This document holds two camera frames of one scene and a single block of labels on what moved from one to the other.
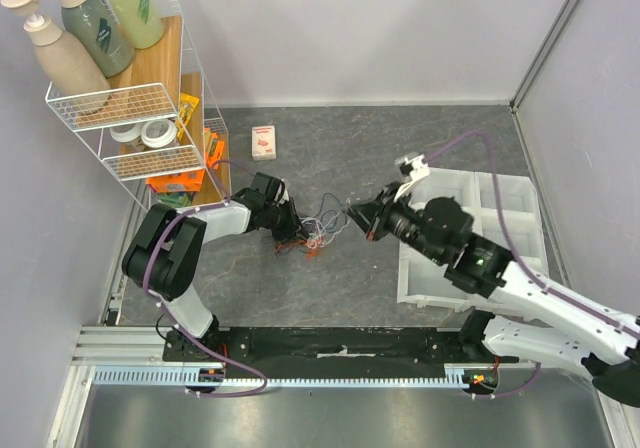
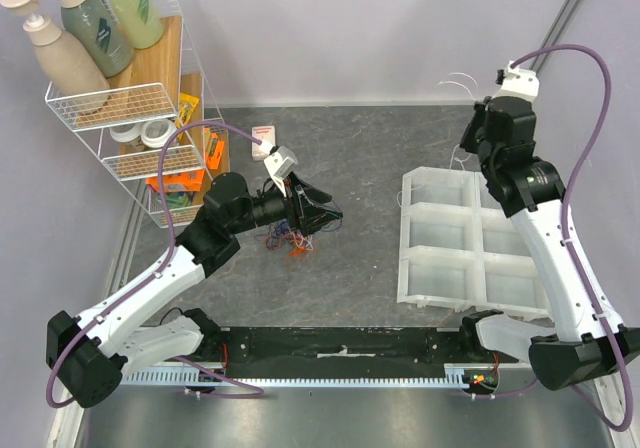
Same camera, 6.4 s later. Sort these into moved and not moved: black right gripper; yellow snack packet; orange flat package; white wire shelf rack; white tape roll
Moved: black right gripper
Not moved: yellow snack packet; white wire shelf rack; orange flat package; white tape roll
